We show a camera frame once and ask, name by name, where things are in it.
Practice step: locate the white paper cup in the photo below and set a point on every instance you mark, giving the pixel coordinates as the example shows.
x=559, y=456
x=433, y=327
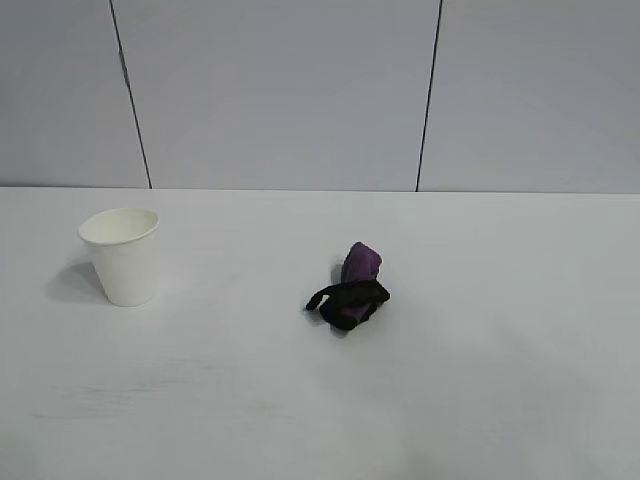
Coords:
x=125, y=270

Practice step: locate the purple and black cloth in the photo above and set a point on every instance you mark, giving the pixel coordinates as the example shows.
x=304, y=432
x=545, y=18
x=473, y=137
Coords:
x=350, y=300

